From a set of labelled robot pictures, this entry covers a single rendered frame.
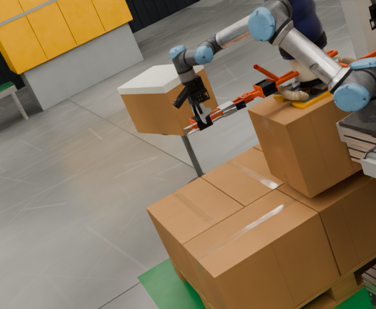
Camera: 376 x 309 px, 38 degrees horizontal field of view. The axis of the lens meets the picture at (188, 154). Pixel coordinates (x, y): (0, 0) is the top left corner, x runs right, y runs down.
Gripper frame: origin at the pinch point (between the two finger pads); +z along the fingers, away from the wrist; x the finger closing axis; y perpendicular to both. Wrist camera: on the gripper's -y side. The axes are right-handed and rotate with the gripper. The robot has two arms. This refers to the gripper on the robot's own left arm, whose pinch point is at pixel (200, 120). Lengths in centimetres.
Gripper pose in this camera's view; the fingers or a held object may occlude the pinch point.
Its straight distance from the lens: 255.0
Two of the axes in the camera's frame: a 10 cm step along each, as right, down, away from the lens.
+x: -3.3, -2.6, 9.1
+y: 8.7, -4.5, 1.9
